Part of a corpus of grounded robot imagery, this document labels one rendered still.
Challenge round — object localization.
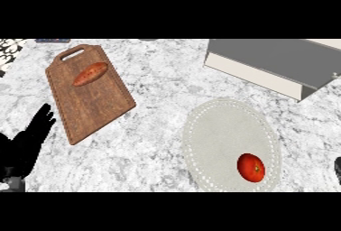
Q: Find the pale oval placemat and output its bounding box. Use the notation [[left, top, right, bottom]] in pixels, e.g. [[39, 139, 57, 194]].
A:
[[180, 97, 283, 193]]

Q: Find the orange sweet potato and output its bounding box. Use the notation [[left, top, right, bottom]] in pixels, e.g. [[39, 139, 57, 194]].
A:
[[72, 61, 109, 88]]

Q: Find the red tomato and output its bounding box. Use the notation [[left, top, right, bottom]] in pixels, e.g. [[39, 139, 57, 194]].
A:
[[236, 152, 265, 183]]

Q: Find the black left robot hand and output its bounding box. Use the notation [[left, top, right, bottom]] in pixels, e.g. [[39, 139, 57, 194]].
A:
[[0, 103, 57, 181]]

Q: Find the brown wooden cutting board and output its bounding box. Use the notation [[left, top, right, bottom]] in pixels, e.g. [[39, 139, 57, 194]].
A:
[[44, 43, 137, 146]]

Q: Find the grey and cream open drawer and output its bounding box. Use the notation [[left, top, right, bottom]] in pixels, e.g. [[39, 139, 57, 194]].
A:
[[202, 39, 341, 104]]

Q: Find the black and white patterned object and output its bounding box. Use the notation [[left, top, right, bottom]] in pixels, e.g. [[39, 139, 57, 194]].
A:
[[0, 39, 29, 79]]

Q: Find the dark blue flat object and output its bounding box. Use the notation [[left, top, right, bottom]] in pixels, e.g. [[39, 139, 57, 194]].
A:
[[33, 38, 72, 43]]

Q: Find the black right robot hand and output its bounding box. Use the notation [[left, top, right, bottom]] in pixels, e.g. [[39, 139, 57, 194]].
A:
[[333, 156, 341, 185]]

